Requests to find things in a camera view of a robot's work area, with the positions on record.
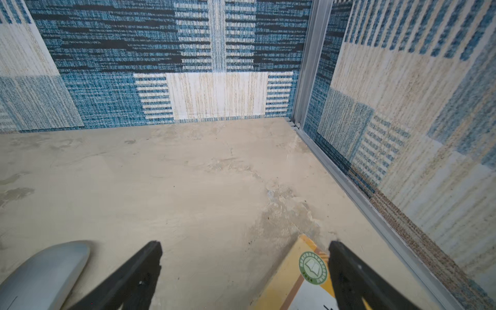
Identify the yellow textbook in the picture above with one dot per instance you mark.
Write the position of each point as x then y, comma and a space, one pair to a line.
302, 280

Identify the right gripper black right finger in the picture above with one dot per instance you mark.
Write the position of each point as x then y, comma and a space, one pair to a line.
358, 286

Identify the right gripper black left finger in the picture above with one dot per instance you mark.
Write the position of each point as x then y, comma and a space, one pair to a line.
131, 286

